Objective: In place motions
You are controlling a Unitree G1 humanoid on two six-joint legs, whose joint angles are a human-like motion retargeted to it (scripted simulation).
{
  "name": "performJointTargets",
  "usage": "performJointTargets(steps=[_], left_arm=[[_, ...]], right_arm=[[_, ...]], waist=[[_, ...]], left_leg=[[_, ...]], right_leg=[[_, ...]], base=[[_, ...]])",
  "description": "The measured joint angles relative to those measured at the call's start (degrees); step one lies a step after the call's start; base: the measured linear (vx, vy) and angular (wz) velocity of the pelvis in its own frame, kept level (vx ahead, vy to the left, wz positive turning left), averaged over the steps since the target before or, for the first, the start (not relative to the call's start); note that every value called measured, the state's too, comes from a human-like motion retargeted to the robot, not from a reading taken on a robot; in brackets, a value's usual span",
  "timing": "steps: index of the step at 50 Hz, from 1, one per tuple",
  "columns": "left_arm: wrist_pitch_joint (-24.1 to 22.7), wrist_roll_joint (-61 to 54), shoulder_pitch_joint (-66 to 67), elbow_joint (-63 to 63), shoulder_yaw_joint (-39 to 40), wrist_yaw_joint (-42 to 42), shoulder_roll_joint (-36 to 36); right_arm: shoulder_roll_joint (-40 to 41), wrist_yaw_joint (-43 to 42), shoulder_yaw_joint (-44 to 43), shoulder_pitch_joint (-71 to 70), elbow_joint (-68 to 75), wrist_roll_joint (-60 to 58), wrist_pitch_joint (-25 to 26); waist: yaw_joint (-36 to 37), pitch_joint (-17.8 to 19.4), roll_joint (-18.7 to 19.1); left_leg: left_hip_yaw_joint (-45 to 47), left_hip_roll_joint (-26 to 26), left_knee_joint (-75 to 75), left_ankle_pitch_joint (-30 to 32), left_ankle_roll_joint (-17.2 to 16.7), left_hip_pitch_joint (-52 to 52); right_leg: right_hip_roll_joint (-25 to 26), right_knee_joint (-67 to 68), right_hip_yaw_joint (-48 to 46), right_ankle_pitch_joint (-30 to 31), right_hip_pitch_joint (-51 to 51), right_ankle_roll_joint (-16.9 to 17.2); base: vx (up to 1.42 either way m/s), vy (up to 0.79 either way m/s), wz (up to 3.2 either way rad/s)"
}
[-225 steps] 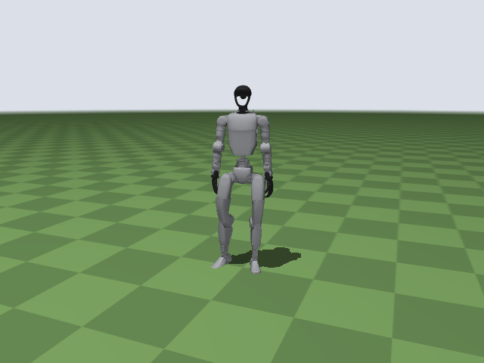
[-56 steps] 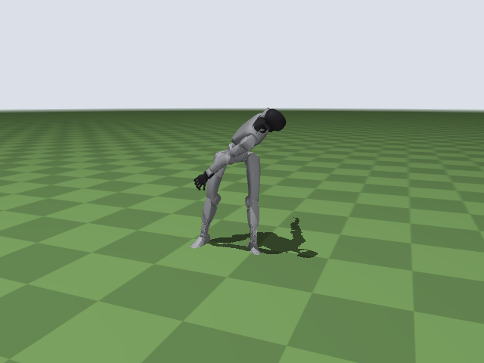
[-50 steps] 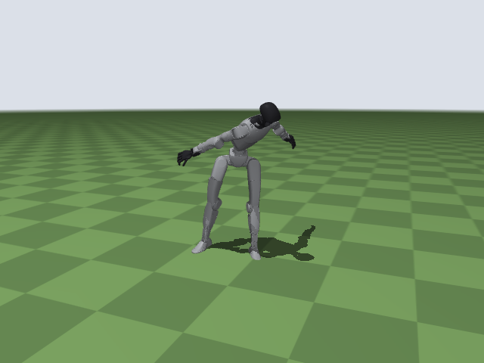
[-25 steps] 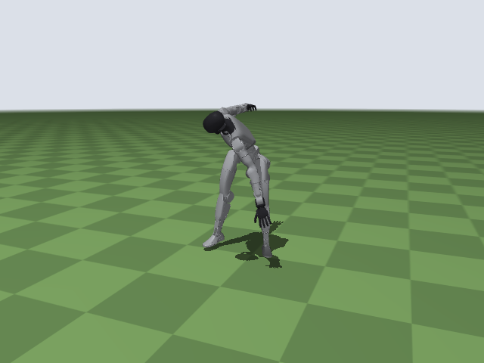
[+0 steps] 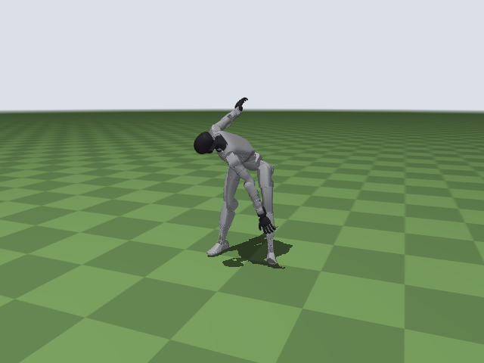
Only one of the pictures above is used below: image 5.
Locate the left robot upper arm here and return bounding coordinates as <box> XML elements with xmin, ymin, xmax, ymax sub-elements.
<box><xmin>226</xmin><ymin>152</ymin><xmax>255</xmax><ymax>190</ymax></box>

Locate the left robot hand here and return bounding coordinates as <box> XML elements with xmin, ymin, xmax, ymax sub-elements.
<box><xmin>257</xmin><ymin>206</ymin><xmax>276</xmax><ymax>234</ymax></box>

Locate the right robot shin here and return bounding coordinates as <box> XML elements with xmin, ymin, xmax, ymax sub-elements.
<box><xmin>217</xmin><ymin>201</ymin><xmax>235</xmax><ymax>245</ymax></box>

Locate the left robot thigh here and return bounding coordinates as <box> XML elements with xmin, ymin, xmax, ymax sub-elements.
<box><xmin>257</xmin><ymin>160</ymin><xmax>274</xmax><ymax>213</ymax></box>

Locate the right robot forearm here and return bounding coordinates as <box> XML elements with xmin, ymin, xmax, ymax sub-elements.
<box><xmin>221</xmin><ymin>107</ymin><xmax>243</xmax><ymax>122</ymax></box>

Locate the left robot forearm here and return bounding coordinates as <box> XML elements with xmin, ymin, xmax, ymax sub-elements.
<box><xmin>244</xmin><ymin>182</ymin><xmax>264</xmax><ymax>215</ymax></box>

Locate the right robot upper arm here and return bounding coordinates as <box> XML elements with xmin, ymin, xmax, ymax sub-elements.
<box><xmin>209</xmin><ymin>117</ymin><xmax>231</xmax><ymax>136</ymax></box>

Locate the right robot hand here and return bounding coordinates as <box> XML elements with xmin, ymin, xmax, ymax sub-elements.
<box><xmin>234</xmin><ymin>98</ymin><xmax>248</xmax><ymax>111</ymax></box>

